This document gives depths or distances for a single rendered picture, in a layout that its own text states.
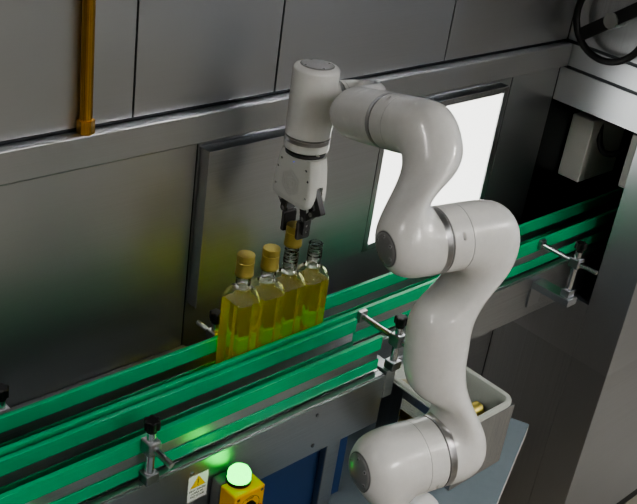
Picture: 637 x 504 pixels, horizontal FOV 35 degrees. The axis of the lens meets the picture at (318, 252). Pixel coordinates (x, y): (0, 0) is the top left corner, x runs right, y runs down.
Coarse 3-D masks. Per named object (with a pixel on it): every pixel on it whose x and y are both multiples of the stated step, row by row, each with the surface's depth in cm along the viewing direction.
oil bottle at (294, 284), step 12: (276, 276) 197; (288, 276) 196; (300, 276) 198; (288, 288) 196; (300, 288) 198; (288, 300) 197; (300, 300) 200; (288, 312) 199; (300, 312) 202; (288, 324) 201
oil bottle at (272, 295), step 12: (264, 288) 192; (276, 288) 193; (264, 300) 192; (276, 300) 194; (264, 312) 193; (276, 312) 196; (264, 324) 195; (276, 324) 197; (264, 336) 196; (276, 336) 199
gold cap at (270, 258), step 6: (264, 246) 191; (270, 246) 191; (276, 246) 191; (264, 252) 190; (270, 252) 189; (276, 252) 190; (264, 258) 190; (270, 258) 190; (276, 258) 190; (264, 264) 191; (270, 264) 190; (276, 264) 191; (264, 270) 191; (270, 270) 191; (276, 270) 192
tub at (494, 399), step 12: (396, 372) 217; (468, 372) 221; (468, 384) 222; (480, 384) 219; (492, 384) 218; (480, 396) 220; (492, 396) 217; (504, 396) 215; (492, 408) 210; (504, 408) 212; (480, 420) 206
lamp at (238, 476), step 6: (234, 468) 182; (240, 468) 182; (246, 468) 182; (228, 474) 181; (234, 474) 181; (240, 474) 181; (246, 474) 181; (228, 480) 182; (234, 480) 181; (240, 480) 180; (246, 480) 181; (234, 486) 181; (240, 486) 181; (246, 486) 182
